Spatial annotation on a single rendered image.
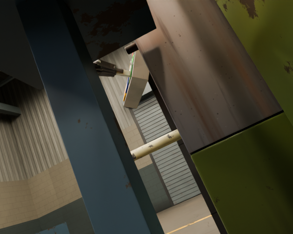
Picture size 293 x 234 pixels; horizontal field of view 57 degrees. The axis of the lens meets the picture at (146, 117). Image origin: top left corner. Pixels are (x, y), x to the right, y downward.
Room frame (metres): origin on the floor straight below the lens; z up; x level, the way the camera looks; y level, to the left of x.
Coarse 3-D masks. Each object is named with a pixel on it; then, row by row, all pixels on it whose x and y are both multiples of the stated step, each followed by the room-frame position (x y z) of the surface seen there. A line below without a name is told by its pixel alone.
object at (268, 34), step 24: (216, 0) 0.53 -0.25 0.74; (240, 0) 0.43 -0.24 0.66; (264, 0) 0.36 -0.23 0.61; (288, 0) 0.31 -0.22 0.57; (240, 24) 0.48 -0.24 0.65; (264, 24) 0.40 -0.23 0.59; (288, 24) 0.34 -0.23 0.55; (264, 48) 0.45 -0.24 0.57; (288, 48) 0.38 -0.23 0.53; (264, 72) 0.51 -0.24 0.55; (288, 72) 0.42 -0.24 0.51; (288, 96) 0.47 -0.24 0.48
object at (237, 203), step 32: (256, 128) 0.55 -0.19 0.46; (288, 128) 0.55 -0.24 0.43; (192, 160) 0.57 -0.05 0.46; (224, 160) 0.56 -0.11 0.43; (256, 160) 0.55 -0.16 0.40; (288, 160) 0.55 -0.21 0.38; (224, 192) 0.56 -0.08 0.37; (256, 192) 0.56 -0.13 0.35; (288, 192) 0.55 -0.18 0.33; (224, 224) 0.57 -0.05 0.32; (256, 224) 0.56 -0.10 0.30; (288, 224) 0.55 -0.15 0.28
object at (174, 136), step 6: (174, 132) 1.13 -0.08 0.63; (162, 138) 1.14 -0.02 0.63; (168, 138) 1.13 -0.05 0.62; (174, 138) 1.14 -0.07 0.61; (180, 138) 1.15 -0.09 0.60; (150, 144) 1.14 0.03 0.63; (156, 144) 1.14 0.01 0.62; (162, 144) 1.14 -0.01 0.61; (168, 144) 1.16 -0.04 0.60; (132, 150) 1.17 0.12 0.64; (138, 150) 1.15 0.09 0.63; (144, 150) 1.15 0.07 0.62; (150, 150) 1.15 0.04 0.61; (138, 156) 1.16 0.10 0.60
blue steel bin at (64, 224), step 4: (60, 224) 5.39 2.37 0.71; (64, 224) 5.47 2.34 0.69; (48, 228) 5.12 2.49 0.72; (52, 228) 5.19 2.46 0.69; (56, 228) 5.27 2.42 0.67; (60, 228) 5.36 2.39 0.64; (64, 228) 5.44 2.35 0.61; (40, 232) 4.95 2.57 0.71; (44, 232) 5.02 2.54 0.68; (48, 232) 5.10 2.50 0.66; (52, 232) 5.17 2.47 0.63; (56, 232) 5.25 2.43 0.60; (60, 232) 5.34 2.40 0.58; (64, 232) 5.41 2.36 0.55; (68, 232) 5.50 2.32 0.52
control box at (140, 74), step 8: (136, 56) 1.18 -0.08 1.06; (136, 64) 1.17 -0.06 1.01; (144, 64) 1.19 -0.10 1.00; (136, 72) 1.17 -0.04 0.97; (144, 72) 1.18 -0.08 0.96; (136, 80) 1.19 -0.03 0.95; (144, 80) 1.19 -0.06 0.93; (128, 88) 1.27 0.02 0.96; (136, 88) 1.26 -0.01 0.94; (144, 88) 1.26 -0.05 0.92; (128, 96) 1.35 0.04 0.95; (136, 96) 1.35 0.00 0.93; (128, 104) 1.45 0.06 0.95; (136, 104) 1.44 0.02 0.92
